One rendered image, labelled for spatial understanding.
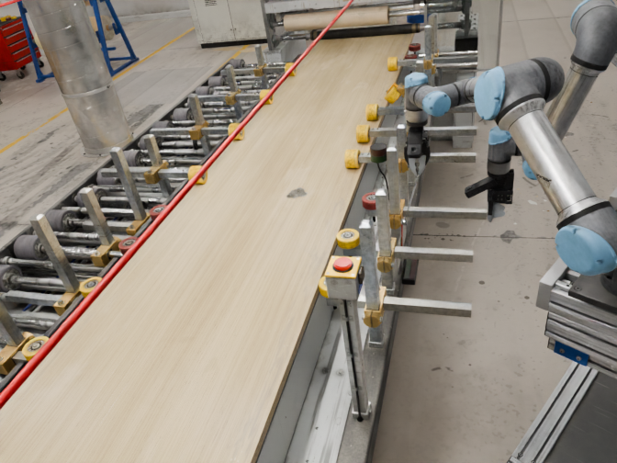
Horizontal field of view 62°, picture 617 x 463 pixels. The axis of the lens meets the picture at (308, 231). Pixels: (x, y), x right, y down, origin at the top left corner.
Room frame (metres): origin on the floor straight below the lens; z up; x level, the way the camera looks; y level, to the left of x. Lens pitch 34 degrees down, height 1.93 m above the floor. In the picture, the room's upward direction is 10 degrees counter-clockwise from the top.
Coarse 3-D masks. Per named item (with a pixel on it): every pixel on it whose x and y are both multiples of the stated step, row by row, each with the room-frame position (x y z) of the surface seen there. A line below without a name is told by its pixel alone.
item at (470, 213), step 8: (416, 208) 1.62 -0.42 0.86; (424, 208) 1.61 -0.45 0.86; (432, 208) 1.60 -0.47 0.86; (440, 208) 1.59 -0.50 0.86; (448, 208) 1.58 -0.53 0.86; (456, 208) 1.57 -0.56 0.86; (464, 208) 1.56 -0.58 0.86; (408, 216) 1.61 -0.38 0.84; (416, 216) 1.60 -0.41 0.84; (424, 216) 1.59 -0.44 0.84; (432, 216) 1.58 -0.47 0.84; (440, 216) 1.57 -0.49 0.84; (448, 216) 1.56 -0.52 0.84; (456, 216) 1.55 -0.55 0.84; (464, 216) 1.54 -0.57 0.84; (472, 216) 1.53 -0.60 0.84; (480, 216) 1.52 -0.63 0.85
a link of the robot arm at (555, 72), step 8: (544, 64) 1.17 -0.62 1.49; (552, 64) 1.17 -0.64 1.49; (552, 72) 1.16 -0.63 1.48; (560, 72) 1.17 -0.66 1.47; (464, 80) 1.57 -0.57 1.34; (472, 80) 1.51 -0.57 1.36; (552, 80) 1.15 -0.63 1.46; (560, 80) 1.16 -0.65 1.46; (456, 88) 1.53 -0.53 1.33; (464, 88) 1.52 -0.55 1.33; (472, 88) 1.48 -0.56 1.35; (552, 88) 1.14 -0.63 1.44; (560, 88) 1.16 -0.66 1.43; (464, 96) 1.52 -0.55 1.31; (472, 96) 1.48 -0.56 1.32; (552, 96) 1.15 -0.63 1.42; (464, 104) 1.54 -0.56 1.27
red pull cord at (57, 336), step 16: (352, 0) 1.50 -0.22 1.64; (336, 16) 1.34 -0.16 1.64; (256, 112) 0.78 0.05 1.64; (240, 128) 0.72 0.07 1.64; (224, 144) 0.67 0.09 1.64; (208, 160) 0.62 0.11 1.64; (160, 224) 0.49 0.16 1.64; (144, 240) 0.46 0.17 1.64; (128, 256) 0.43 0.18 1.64; (112, 272) 0.41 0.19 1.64; (96, 288) 0.38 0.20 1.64; (80, 304) 0.37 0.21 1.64; (48, 352) 0.31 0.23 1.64; (32, 368) 0.30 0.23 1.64; (16, 384) 0.28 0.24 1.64; (0, 400) 0.27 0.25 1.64
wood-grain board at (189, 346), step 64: (320, 64) 3.48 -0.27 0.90; (384, 64) 3.26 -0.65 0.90; (256, 128) 2.56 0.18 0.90; (320, 128) 2.42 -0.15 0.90; (192, 192) 1.97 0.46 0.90; (256, 192) 1.87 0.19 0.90; (320, 192) 1.78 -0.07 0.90; (192, 256) 1.49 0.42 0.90; (256, 256) 1.42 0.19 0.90; (320, 256) 1.36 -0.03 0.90; (128, 320) 1.21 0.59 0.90; (192, 320) 1.16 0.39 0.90; (256, 320) 1.11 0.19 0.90; (64, 384) 0.99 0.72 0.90; (128, 384) 0.95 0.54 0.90; (192, 384) 0.91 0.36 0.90; (256, 384) 0.88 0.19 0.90; (0, 448) 0.81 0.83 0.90; (64, 448) 0.78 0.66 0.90; (128, 448) 0.75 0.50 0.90; (192, 448) 0.72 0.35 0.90; (256, 448) 0.70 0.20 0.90
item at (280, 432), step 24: (408, 72) 3.70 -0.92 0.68; (384, 120) 2.64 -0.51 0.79; (360, 192) 1.96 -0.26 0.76; (360, 216) 1.92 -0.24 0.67; (312, 312) 1.21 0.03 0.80; (312, 336) 1.18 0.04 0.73; (312, 360) 1.14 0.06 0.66; (288, 384) 0.96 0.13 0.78; (288, 408) 0.93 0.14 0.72; (288, 432) 0.90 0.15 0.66; (264, 456) 0.76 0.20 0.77
